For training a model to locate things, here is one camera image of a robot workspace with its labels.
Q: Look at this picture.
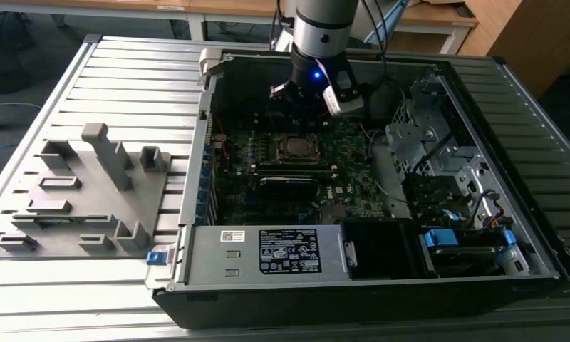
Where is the grey plastic case latch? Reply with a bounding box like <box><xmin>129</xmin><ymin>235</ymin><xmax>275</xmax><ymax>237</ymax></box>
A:
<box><xmin>197</xmin><ymin>48</ymin><xmax>225</xmax><ymax>88</ymax></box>

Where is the silver metal disk bay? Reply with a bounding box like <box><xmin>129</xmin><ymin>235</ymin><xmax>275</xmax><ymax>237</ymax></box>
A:
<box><xmin>383</xmin><ymin>123</ymin><xmax>441</xmax><ymax>151</ymax></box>

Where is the perforated metal drive cage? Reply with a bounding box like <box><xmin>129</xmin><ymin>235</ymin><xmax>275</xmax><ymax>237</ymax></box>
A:
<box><xmin>389</xmin><ymin>69</ymin><xmax>453</xmax><ymax>125</ymax></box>

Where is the green motherboard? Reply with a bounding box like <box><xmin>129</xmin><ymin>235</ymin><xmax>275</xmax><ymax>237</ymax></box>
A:
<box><xmin>211</xmin><ymin>119</ymin><xmax>413</xmax><ymax>227</ymax></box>

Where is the black graphics card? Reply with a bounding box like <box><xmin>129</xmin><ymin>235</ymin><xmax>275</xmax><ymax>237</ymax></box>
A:
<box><xmin>257</xmin><ymin>175</ymin><xmax>321</xmax><ymax>201</ymax></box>

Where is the grey chipset heat sink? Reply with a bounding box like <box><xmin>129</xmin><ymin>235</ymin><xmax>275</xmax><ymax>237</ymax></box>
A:
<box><xmin>319</xmin><ymin>204</ymin><xmax>349</xmax><ymax>221</ymax></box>

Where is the wooden cabinet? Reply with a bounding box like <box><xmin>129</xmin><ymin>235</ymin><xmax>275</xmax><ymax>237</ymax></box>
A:
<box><xmin>457</xmin><ymin>0</ymin><xmax>570</xmax><ymax>100</ymax></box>

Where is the black plastic shroud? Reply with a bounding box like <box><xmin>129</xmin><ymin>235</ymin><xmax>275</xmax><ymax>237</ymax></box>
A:
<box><xmin>339</xmin><ymin>218</ymin><xmax>422</xmax><ymax>281</ymax></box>

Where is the blue disk carrier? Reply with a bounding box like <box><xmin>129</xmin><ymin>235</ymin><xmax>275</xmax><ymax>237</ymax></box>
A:
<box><xmin>419</xmin><ymin>229</ymin><xmax>518</xmax><ymax>278</ymax></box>

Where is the silver power supply unit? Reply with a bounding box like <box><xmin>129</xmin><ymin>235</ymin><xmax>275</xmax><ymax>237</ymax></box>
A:
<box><xmin>183</xmin><ymin>224</ymin><xmax>353</xmax><ymax>285</ymax></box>

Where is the grey parts rack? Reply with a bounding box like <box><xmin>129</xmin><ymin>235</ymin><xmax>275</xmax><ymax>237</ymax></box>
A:
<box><xmin>0</xmin><ymin>123</ymin><xmax>173</xmax><ymax>258</ymax></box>

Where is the black PC case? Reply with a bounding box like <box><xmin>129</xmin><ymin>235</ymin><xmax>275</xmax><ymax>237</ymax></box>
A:
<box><xmin>143</xmin><ymin>48</ymin><xmax>570</xmax><ymax>331</ymax></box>

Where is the green RAM stick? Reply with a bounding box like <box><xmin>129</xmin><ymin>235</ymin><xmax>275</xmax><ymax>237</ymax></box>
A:
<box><xmin>33</xmin><ymin>216</ymin><xmax>90</xmax><ymax>227</ymax></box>

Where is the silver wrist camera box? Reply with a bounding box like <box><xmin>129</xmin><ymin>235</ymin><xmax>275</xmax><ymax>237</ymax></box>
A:
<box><xmin>321</xmin><ymin>58</ymin><xmax>367</xmax><ymax>118</ymax></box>

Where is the thick black cable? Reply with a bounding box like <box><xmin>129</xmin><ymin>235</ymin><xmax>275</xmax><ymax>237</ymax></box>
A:
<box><xmin>366</xmin><ymin>80</ymin><xmax>406</xmax><ymax>120</ymax></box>

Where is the wooden desk white frame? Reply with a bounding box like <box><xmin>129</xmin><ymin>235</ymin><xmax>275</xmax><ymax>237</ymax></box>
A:
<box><xmin>0</xmin><ymin>0</ymin><xmax>194</xmax><ymax>41</ymax></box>
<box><xmin>189</xmin><ymin>0</ymin><xmax>479</xmax><ymax>55</ymax></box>

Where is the black drive cable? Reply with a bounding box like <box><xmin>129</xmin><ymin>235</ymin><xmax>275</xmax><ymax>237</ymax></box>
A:
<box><xmin>409</xmin><ymin>130</ymin><xmax>457</xmax><ymax>179</ymax></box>

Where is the black power cable bundle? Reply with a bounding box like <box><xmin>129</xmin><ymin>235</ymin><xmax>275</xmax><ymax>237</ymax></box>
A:
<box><xmin>467</xmin><ymin>187</ymin><xmax>510</xmax><ymax>231</ymax></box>

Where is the blue floor cable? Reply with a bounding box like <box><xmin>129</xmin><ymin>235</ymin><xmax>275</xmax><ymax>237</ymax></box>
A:
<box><xmin>0</xmin><ymin>101</ymin><xmax>45</xmax><ymax>149</ymax></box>

